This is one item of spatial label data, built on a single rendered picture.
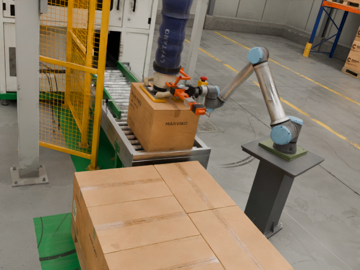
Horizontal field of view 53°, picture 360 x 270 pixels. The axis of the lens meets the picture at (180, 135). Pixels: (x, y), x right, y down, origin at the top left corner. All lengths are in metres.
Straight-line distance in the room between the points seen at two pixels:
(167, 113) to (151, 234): 1.02
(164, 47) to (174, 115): 0.53
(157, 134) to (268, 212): 1.13
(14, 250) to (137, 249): 1.08
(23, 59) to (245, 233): 2.06
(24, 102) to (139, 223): 1.49
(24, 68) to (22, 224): 1.20
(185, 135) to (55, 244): 1.28
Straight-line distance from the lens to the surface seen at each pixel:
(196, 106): 2.54
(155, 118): 2.79
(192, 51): 5.96
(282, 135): 2.74
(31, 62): 3.10
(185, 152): 2.98
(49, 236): 2.97
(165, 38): 2.87
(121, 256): 2.06
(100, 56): 3.24
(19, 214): 3.19
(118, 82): 4.47
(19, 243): 2.94
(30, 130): 3.32
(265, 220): 3.22
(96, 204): 2.37
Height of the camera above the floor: 2.00
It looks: 26 degrees down
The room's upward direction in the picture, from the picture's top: 11 degrees clockwise
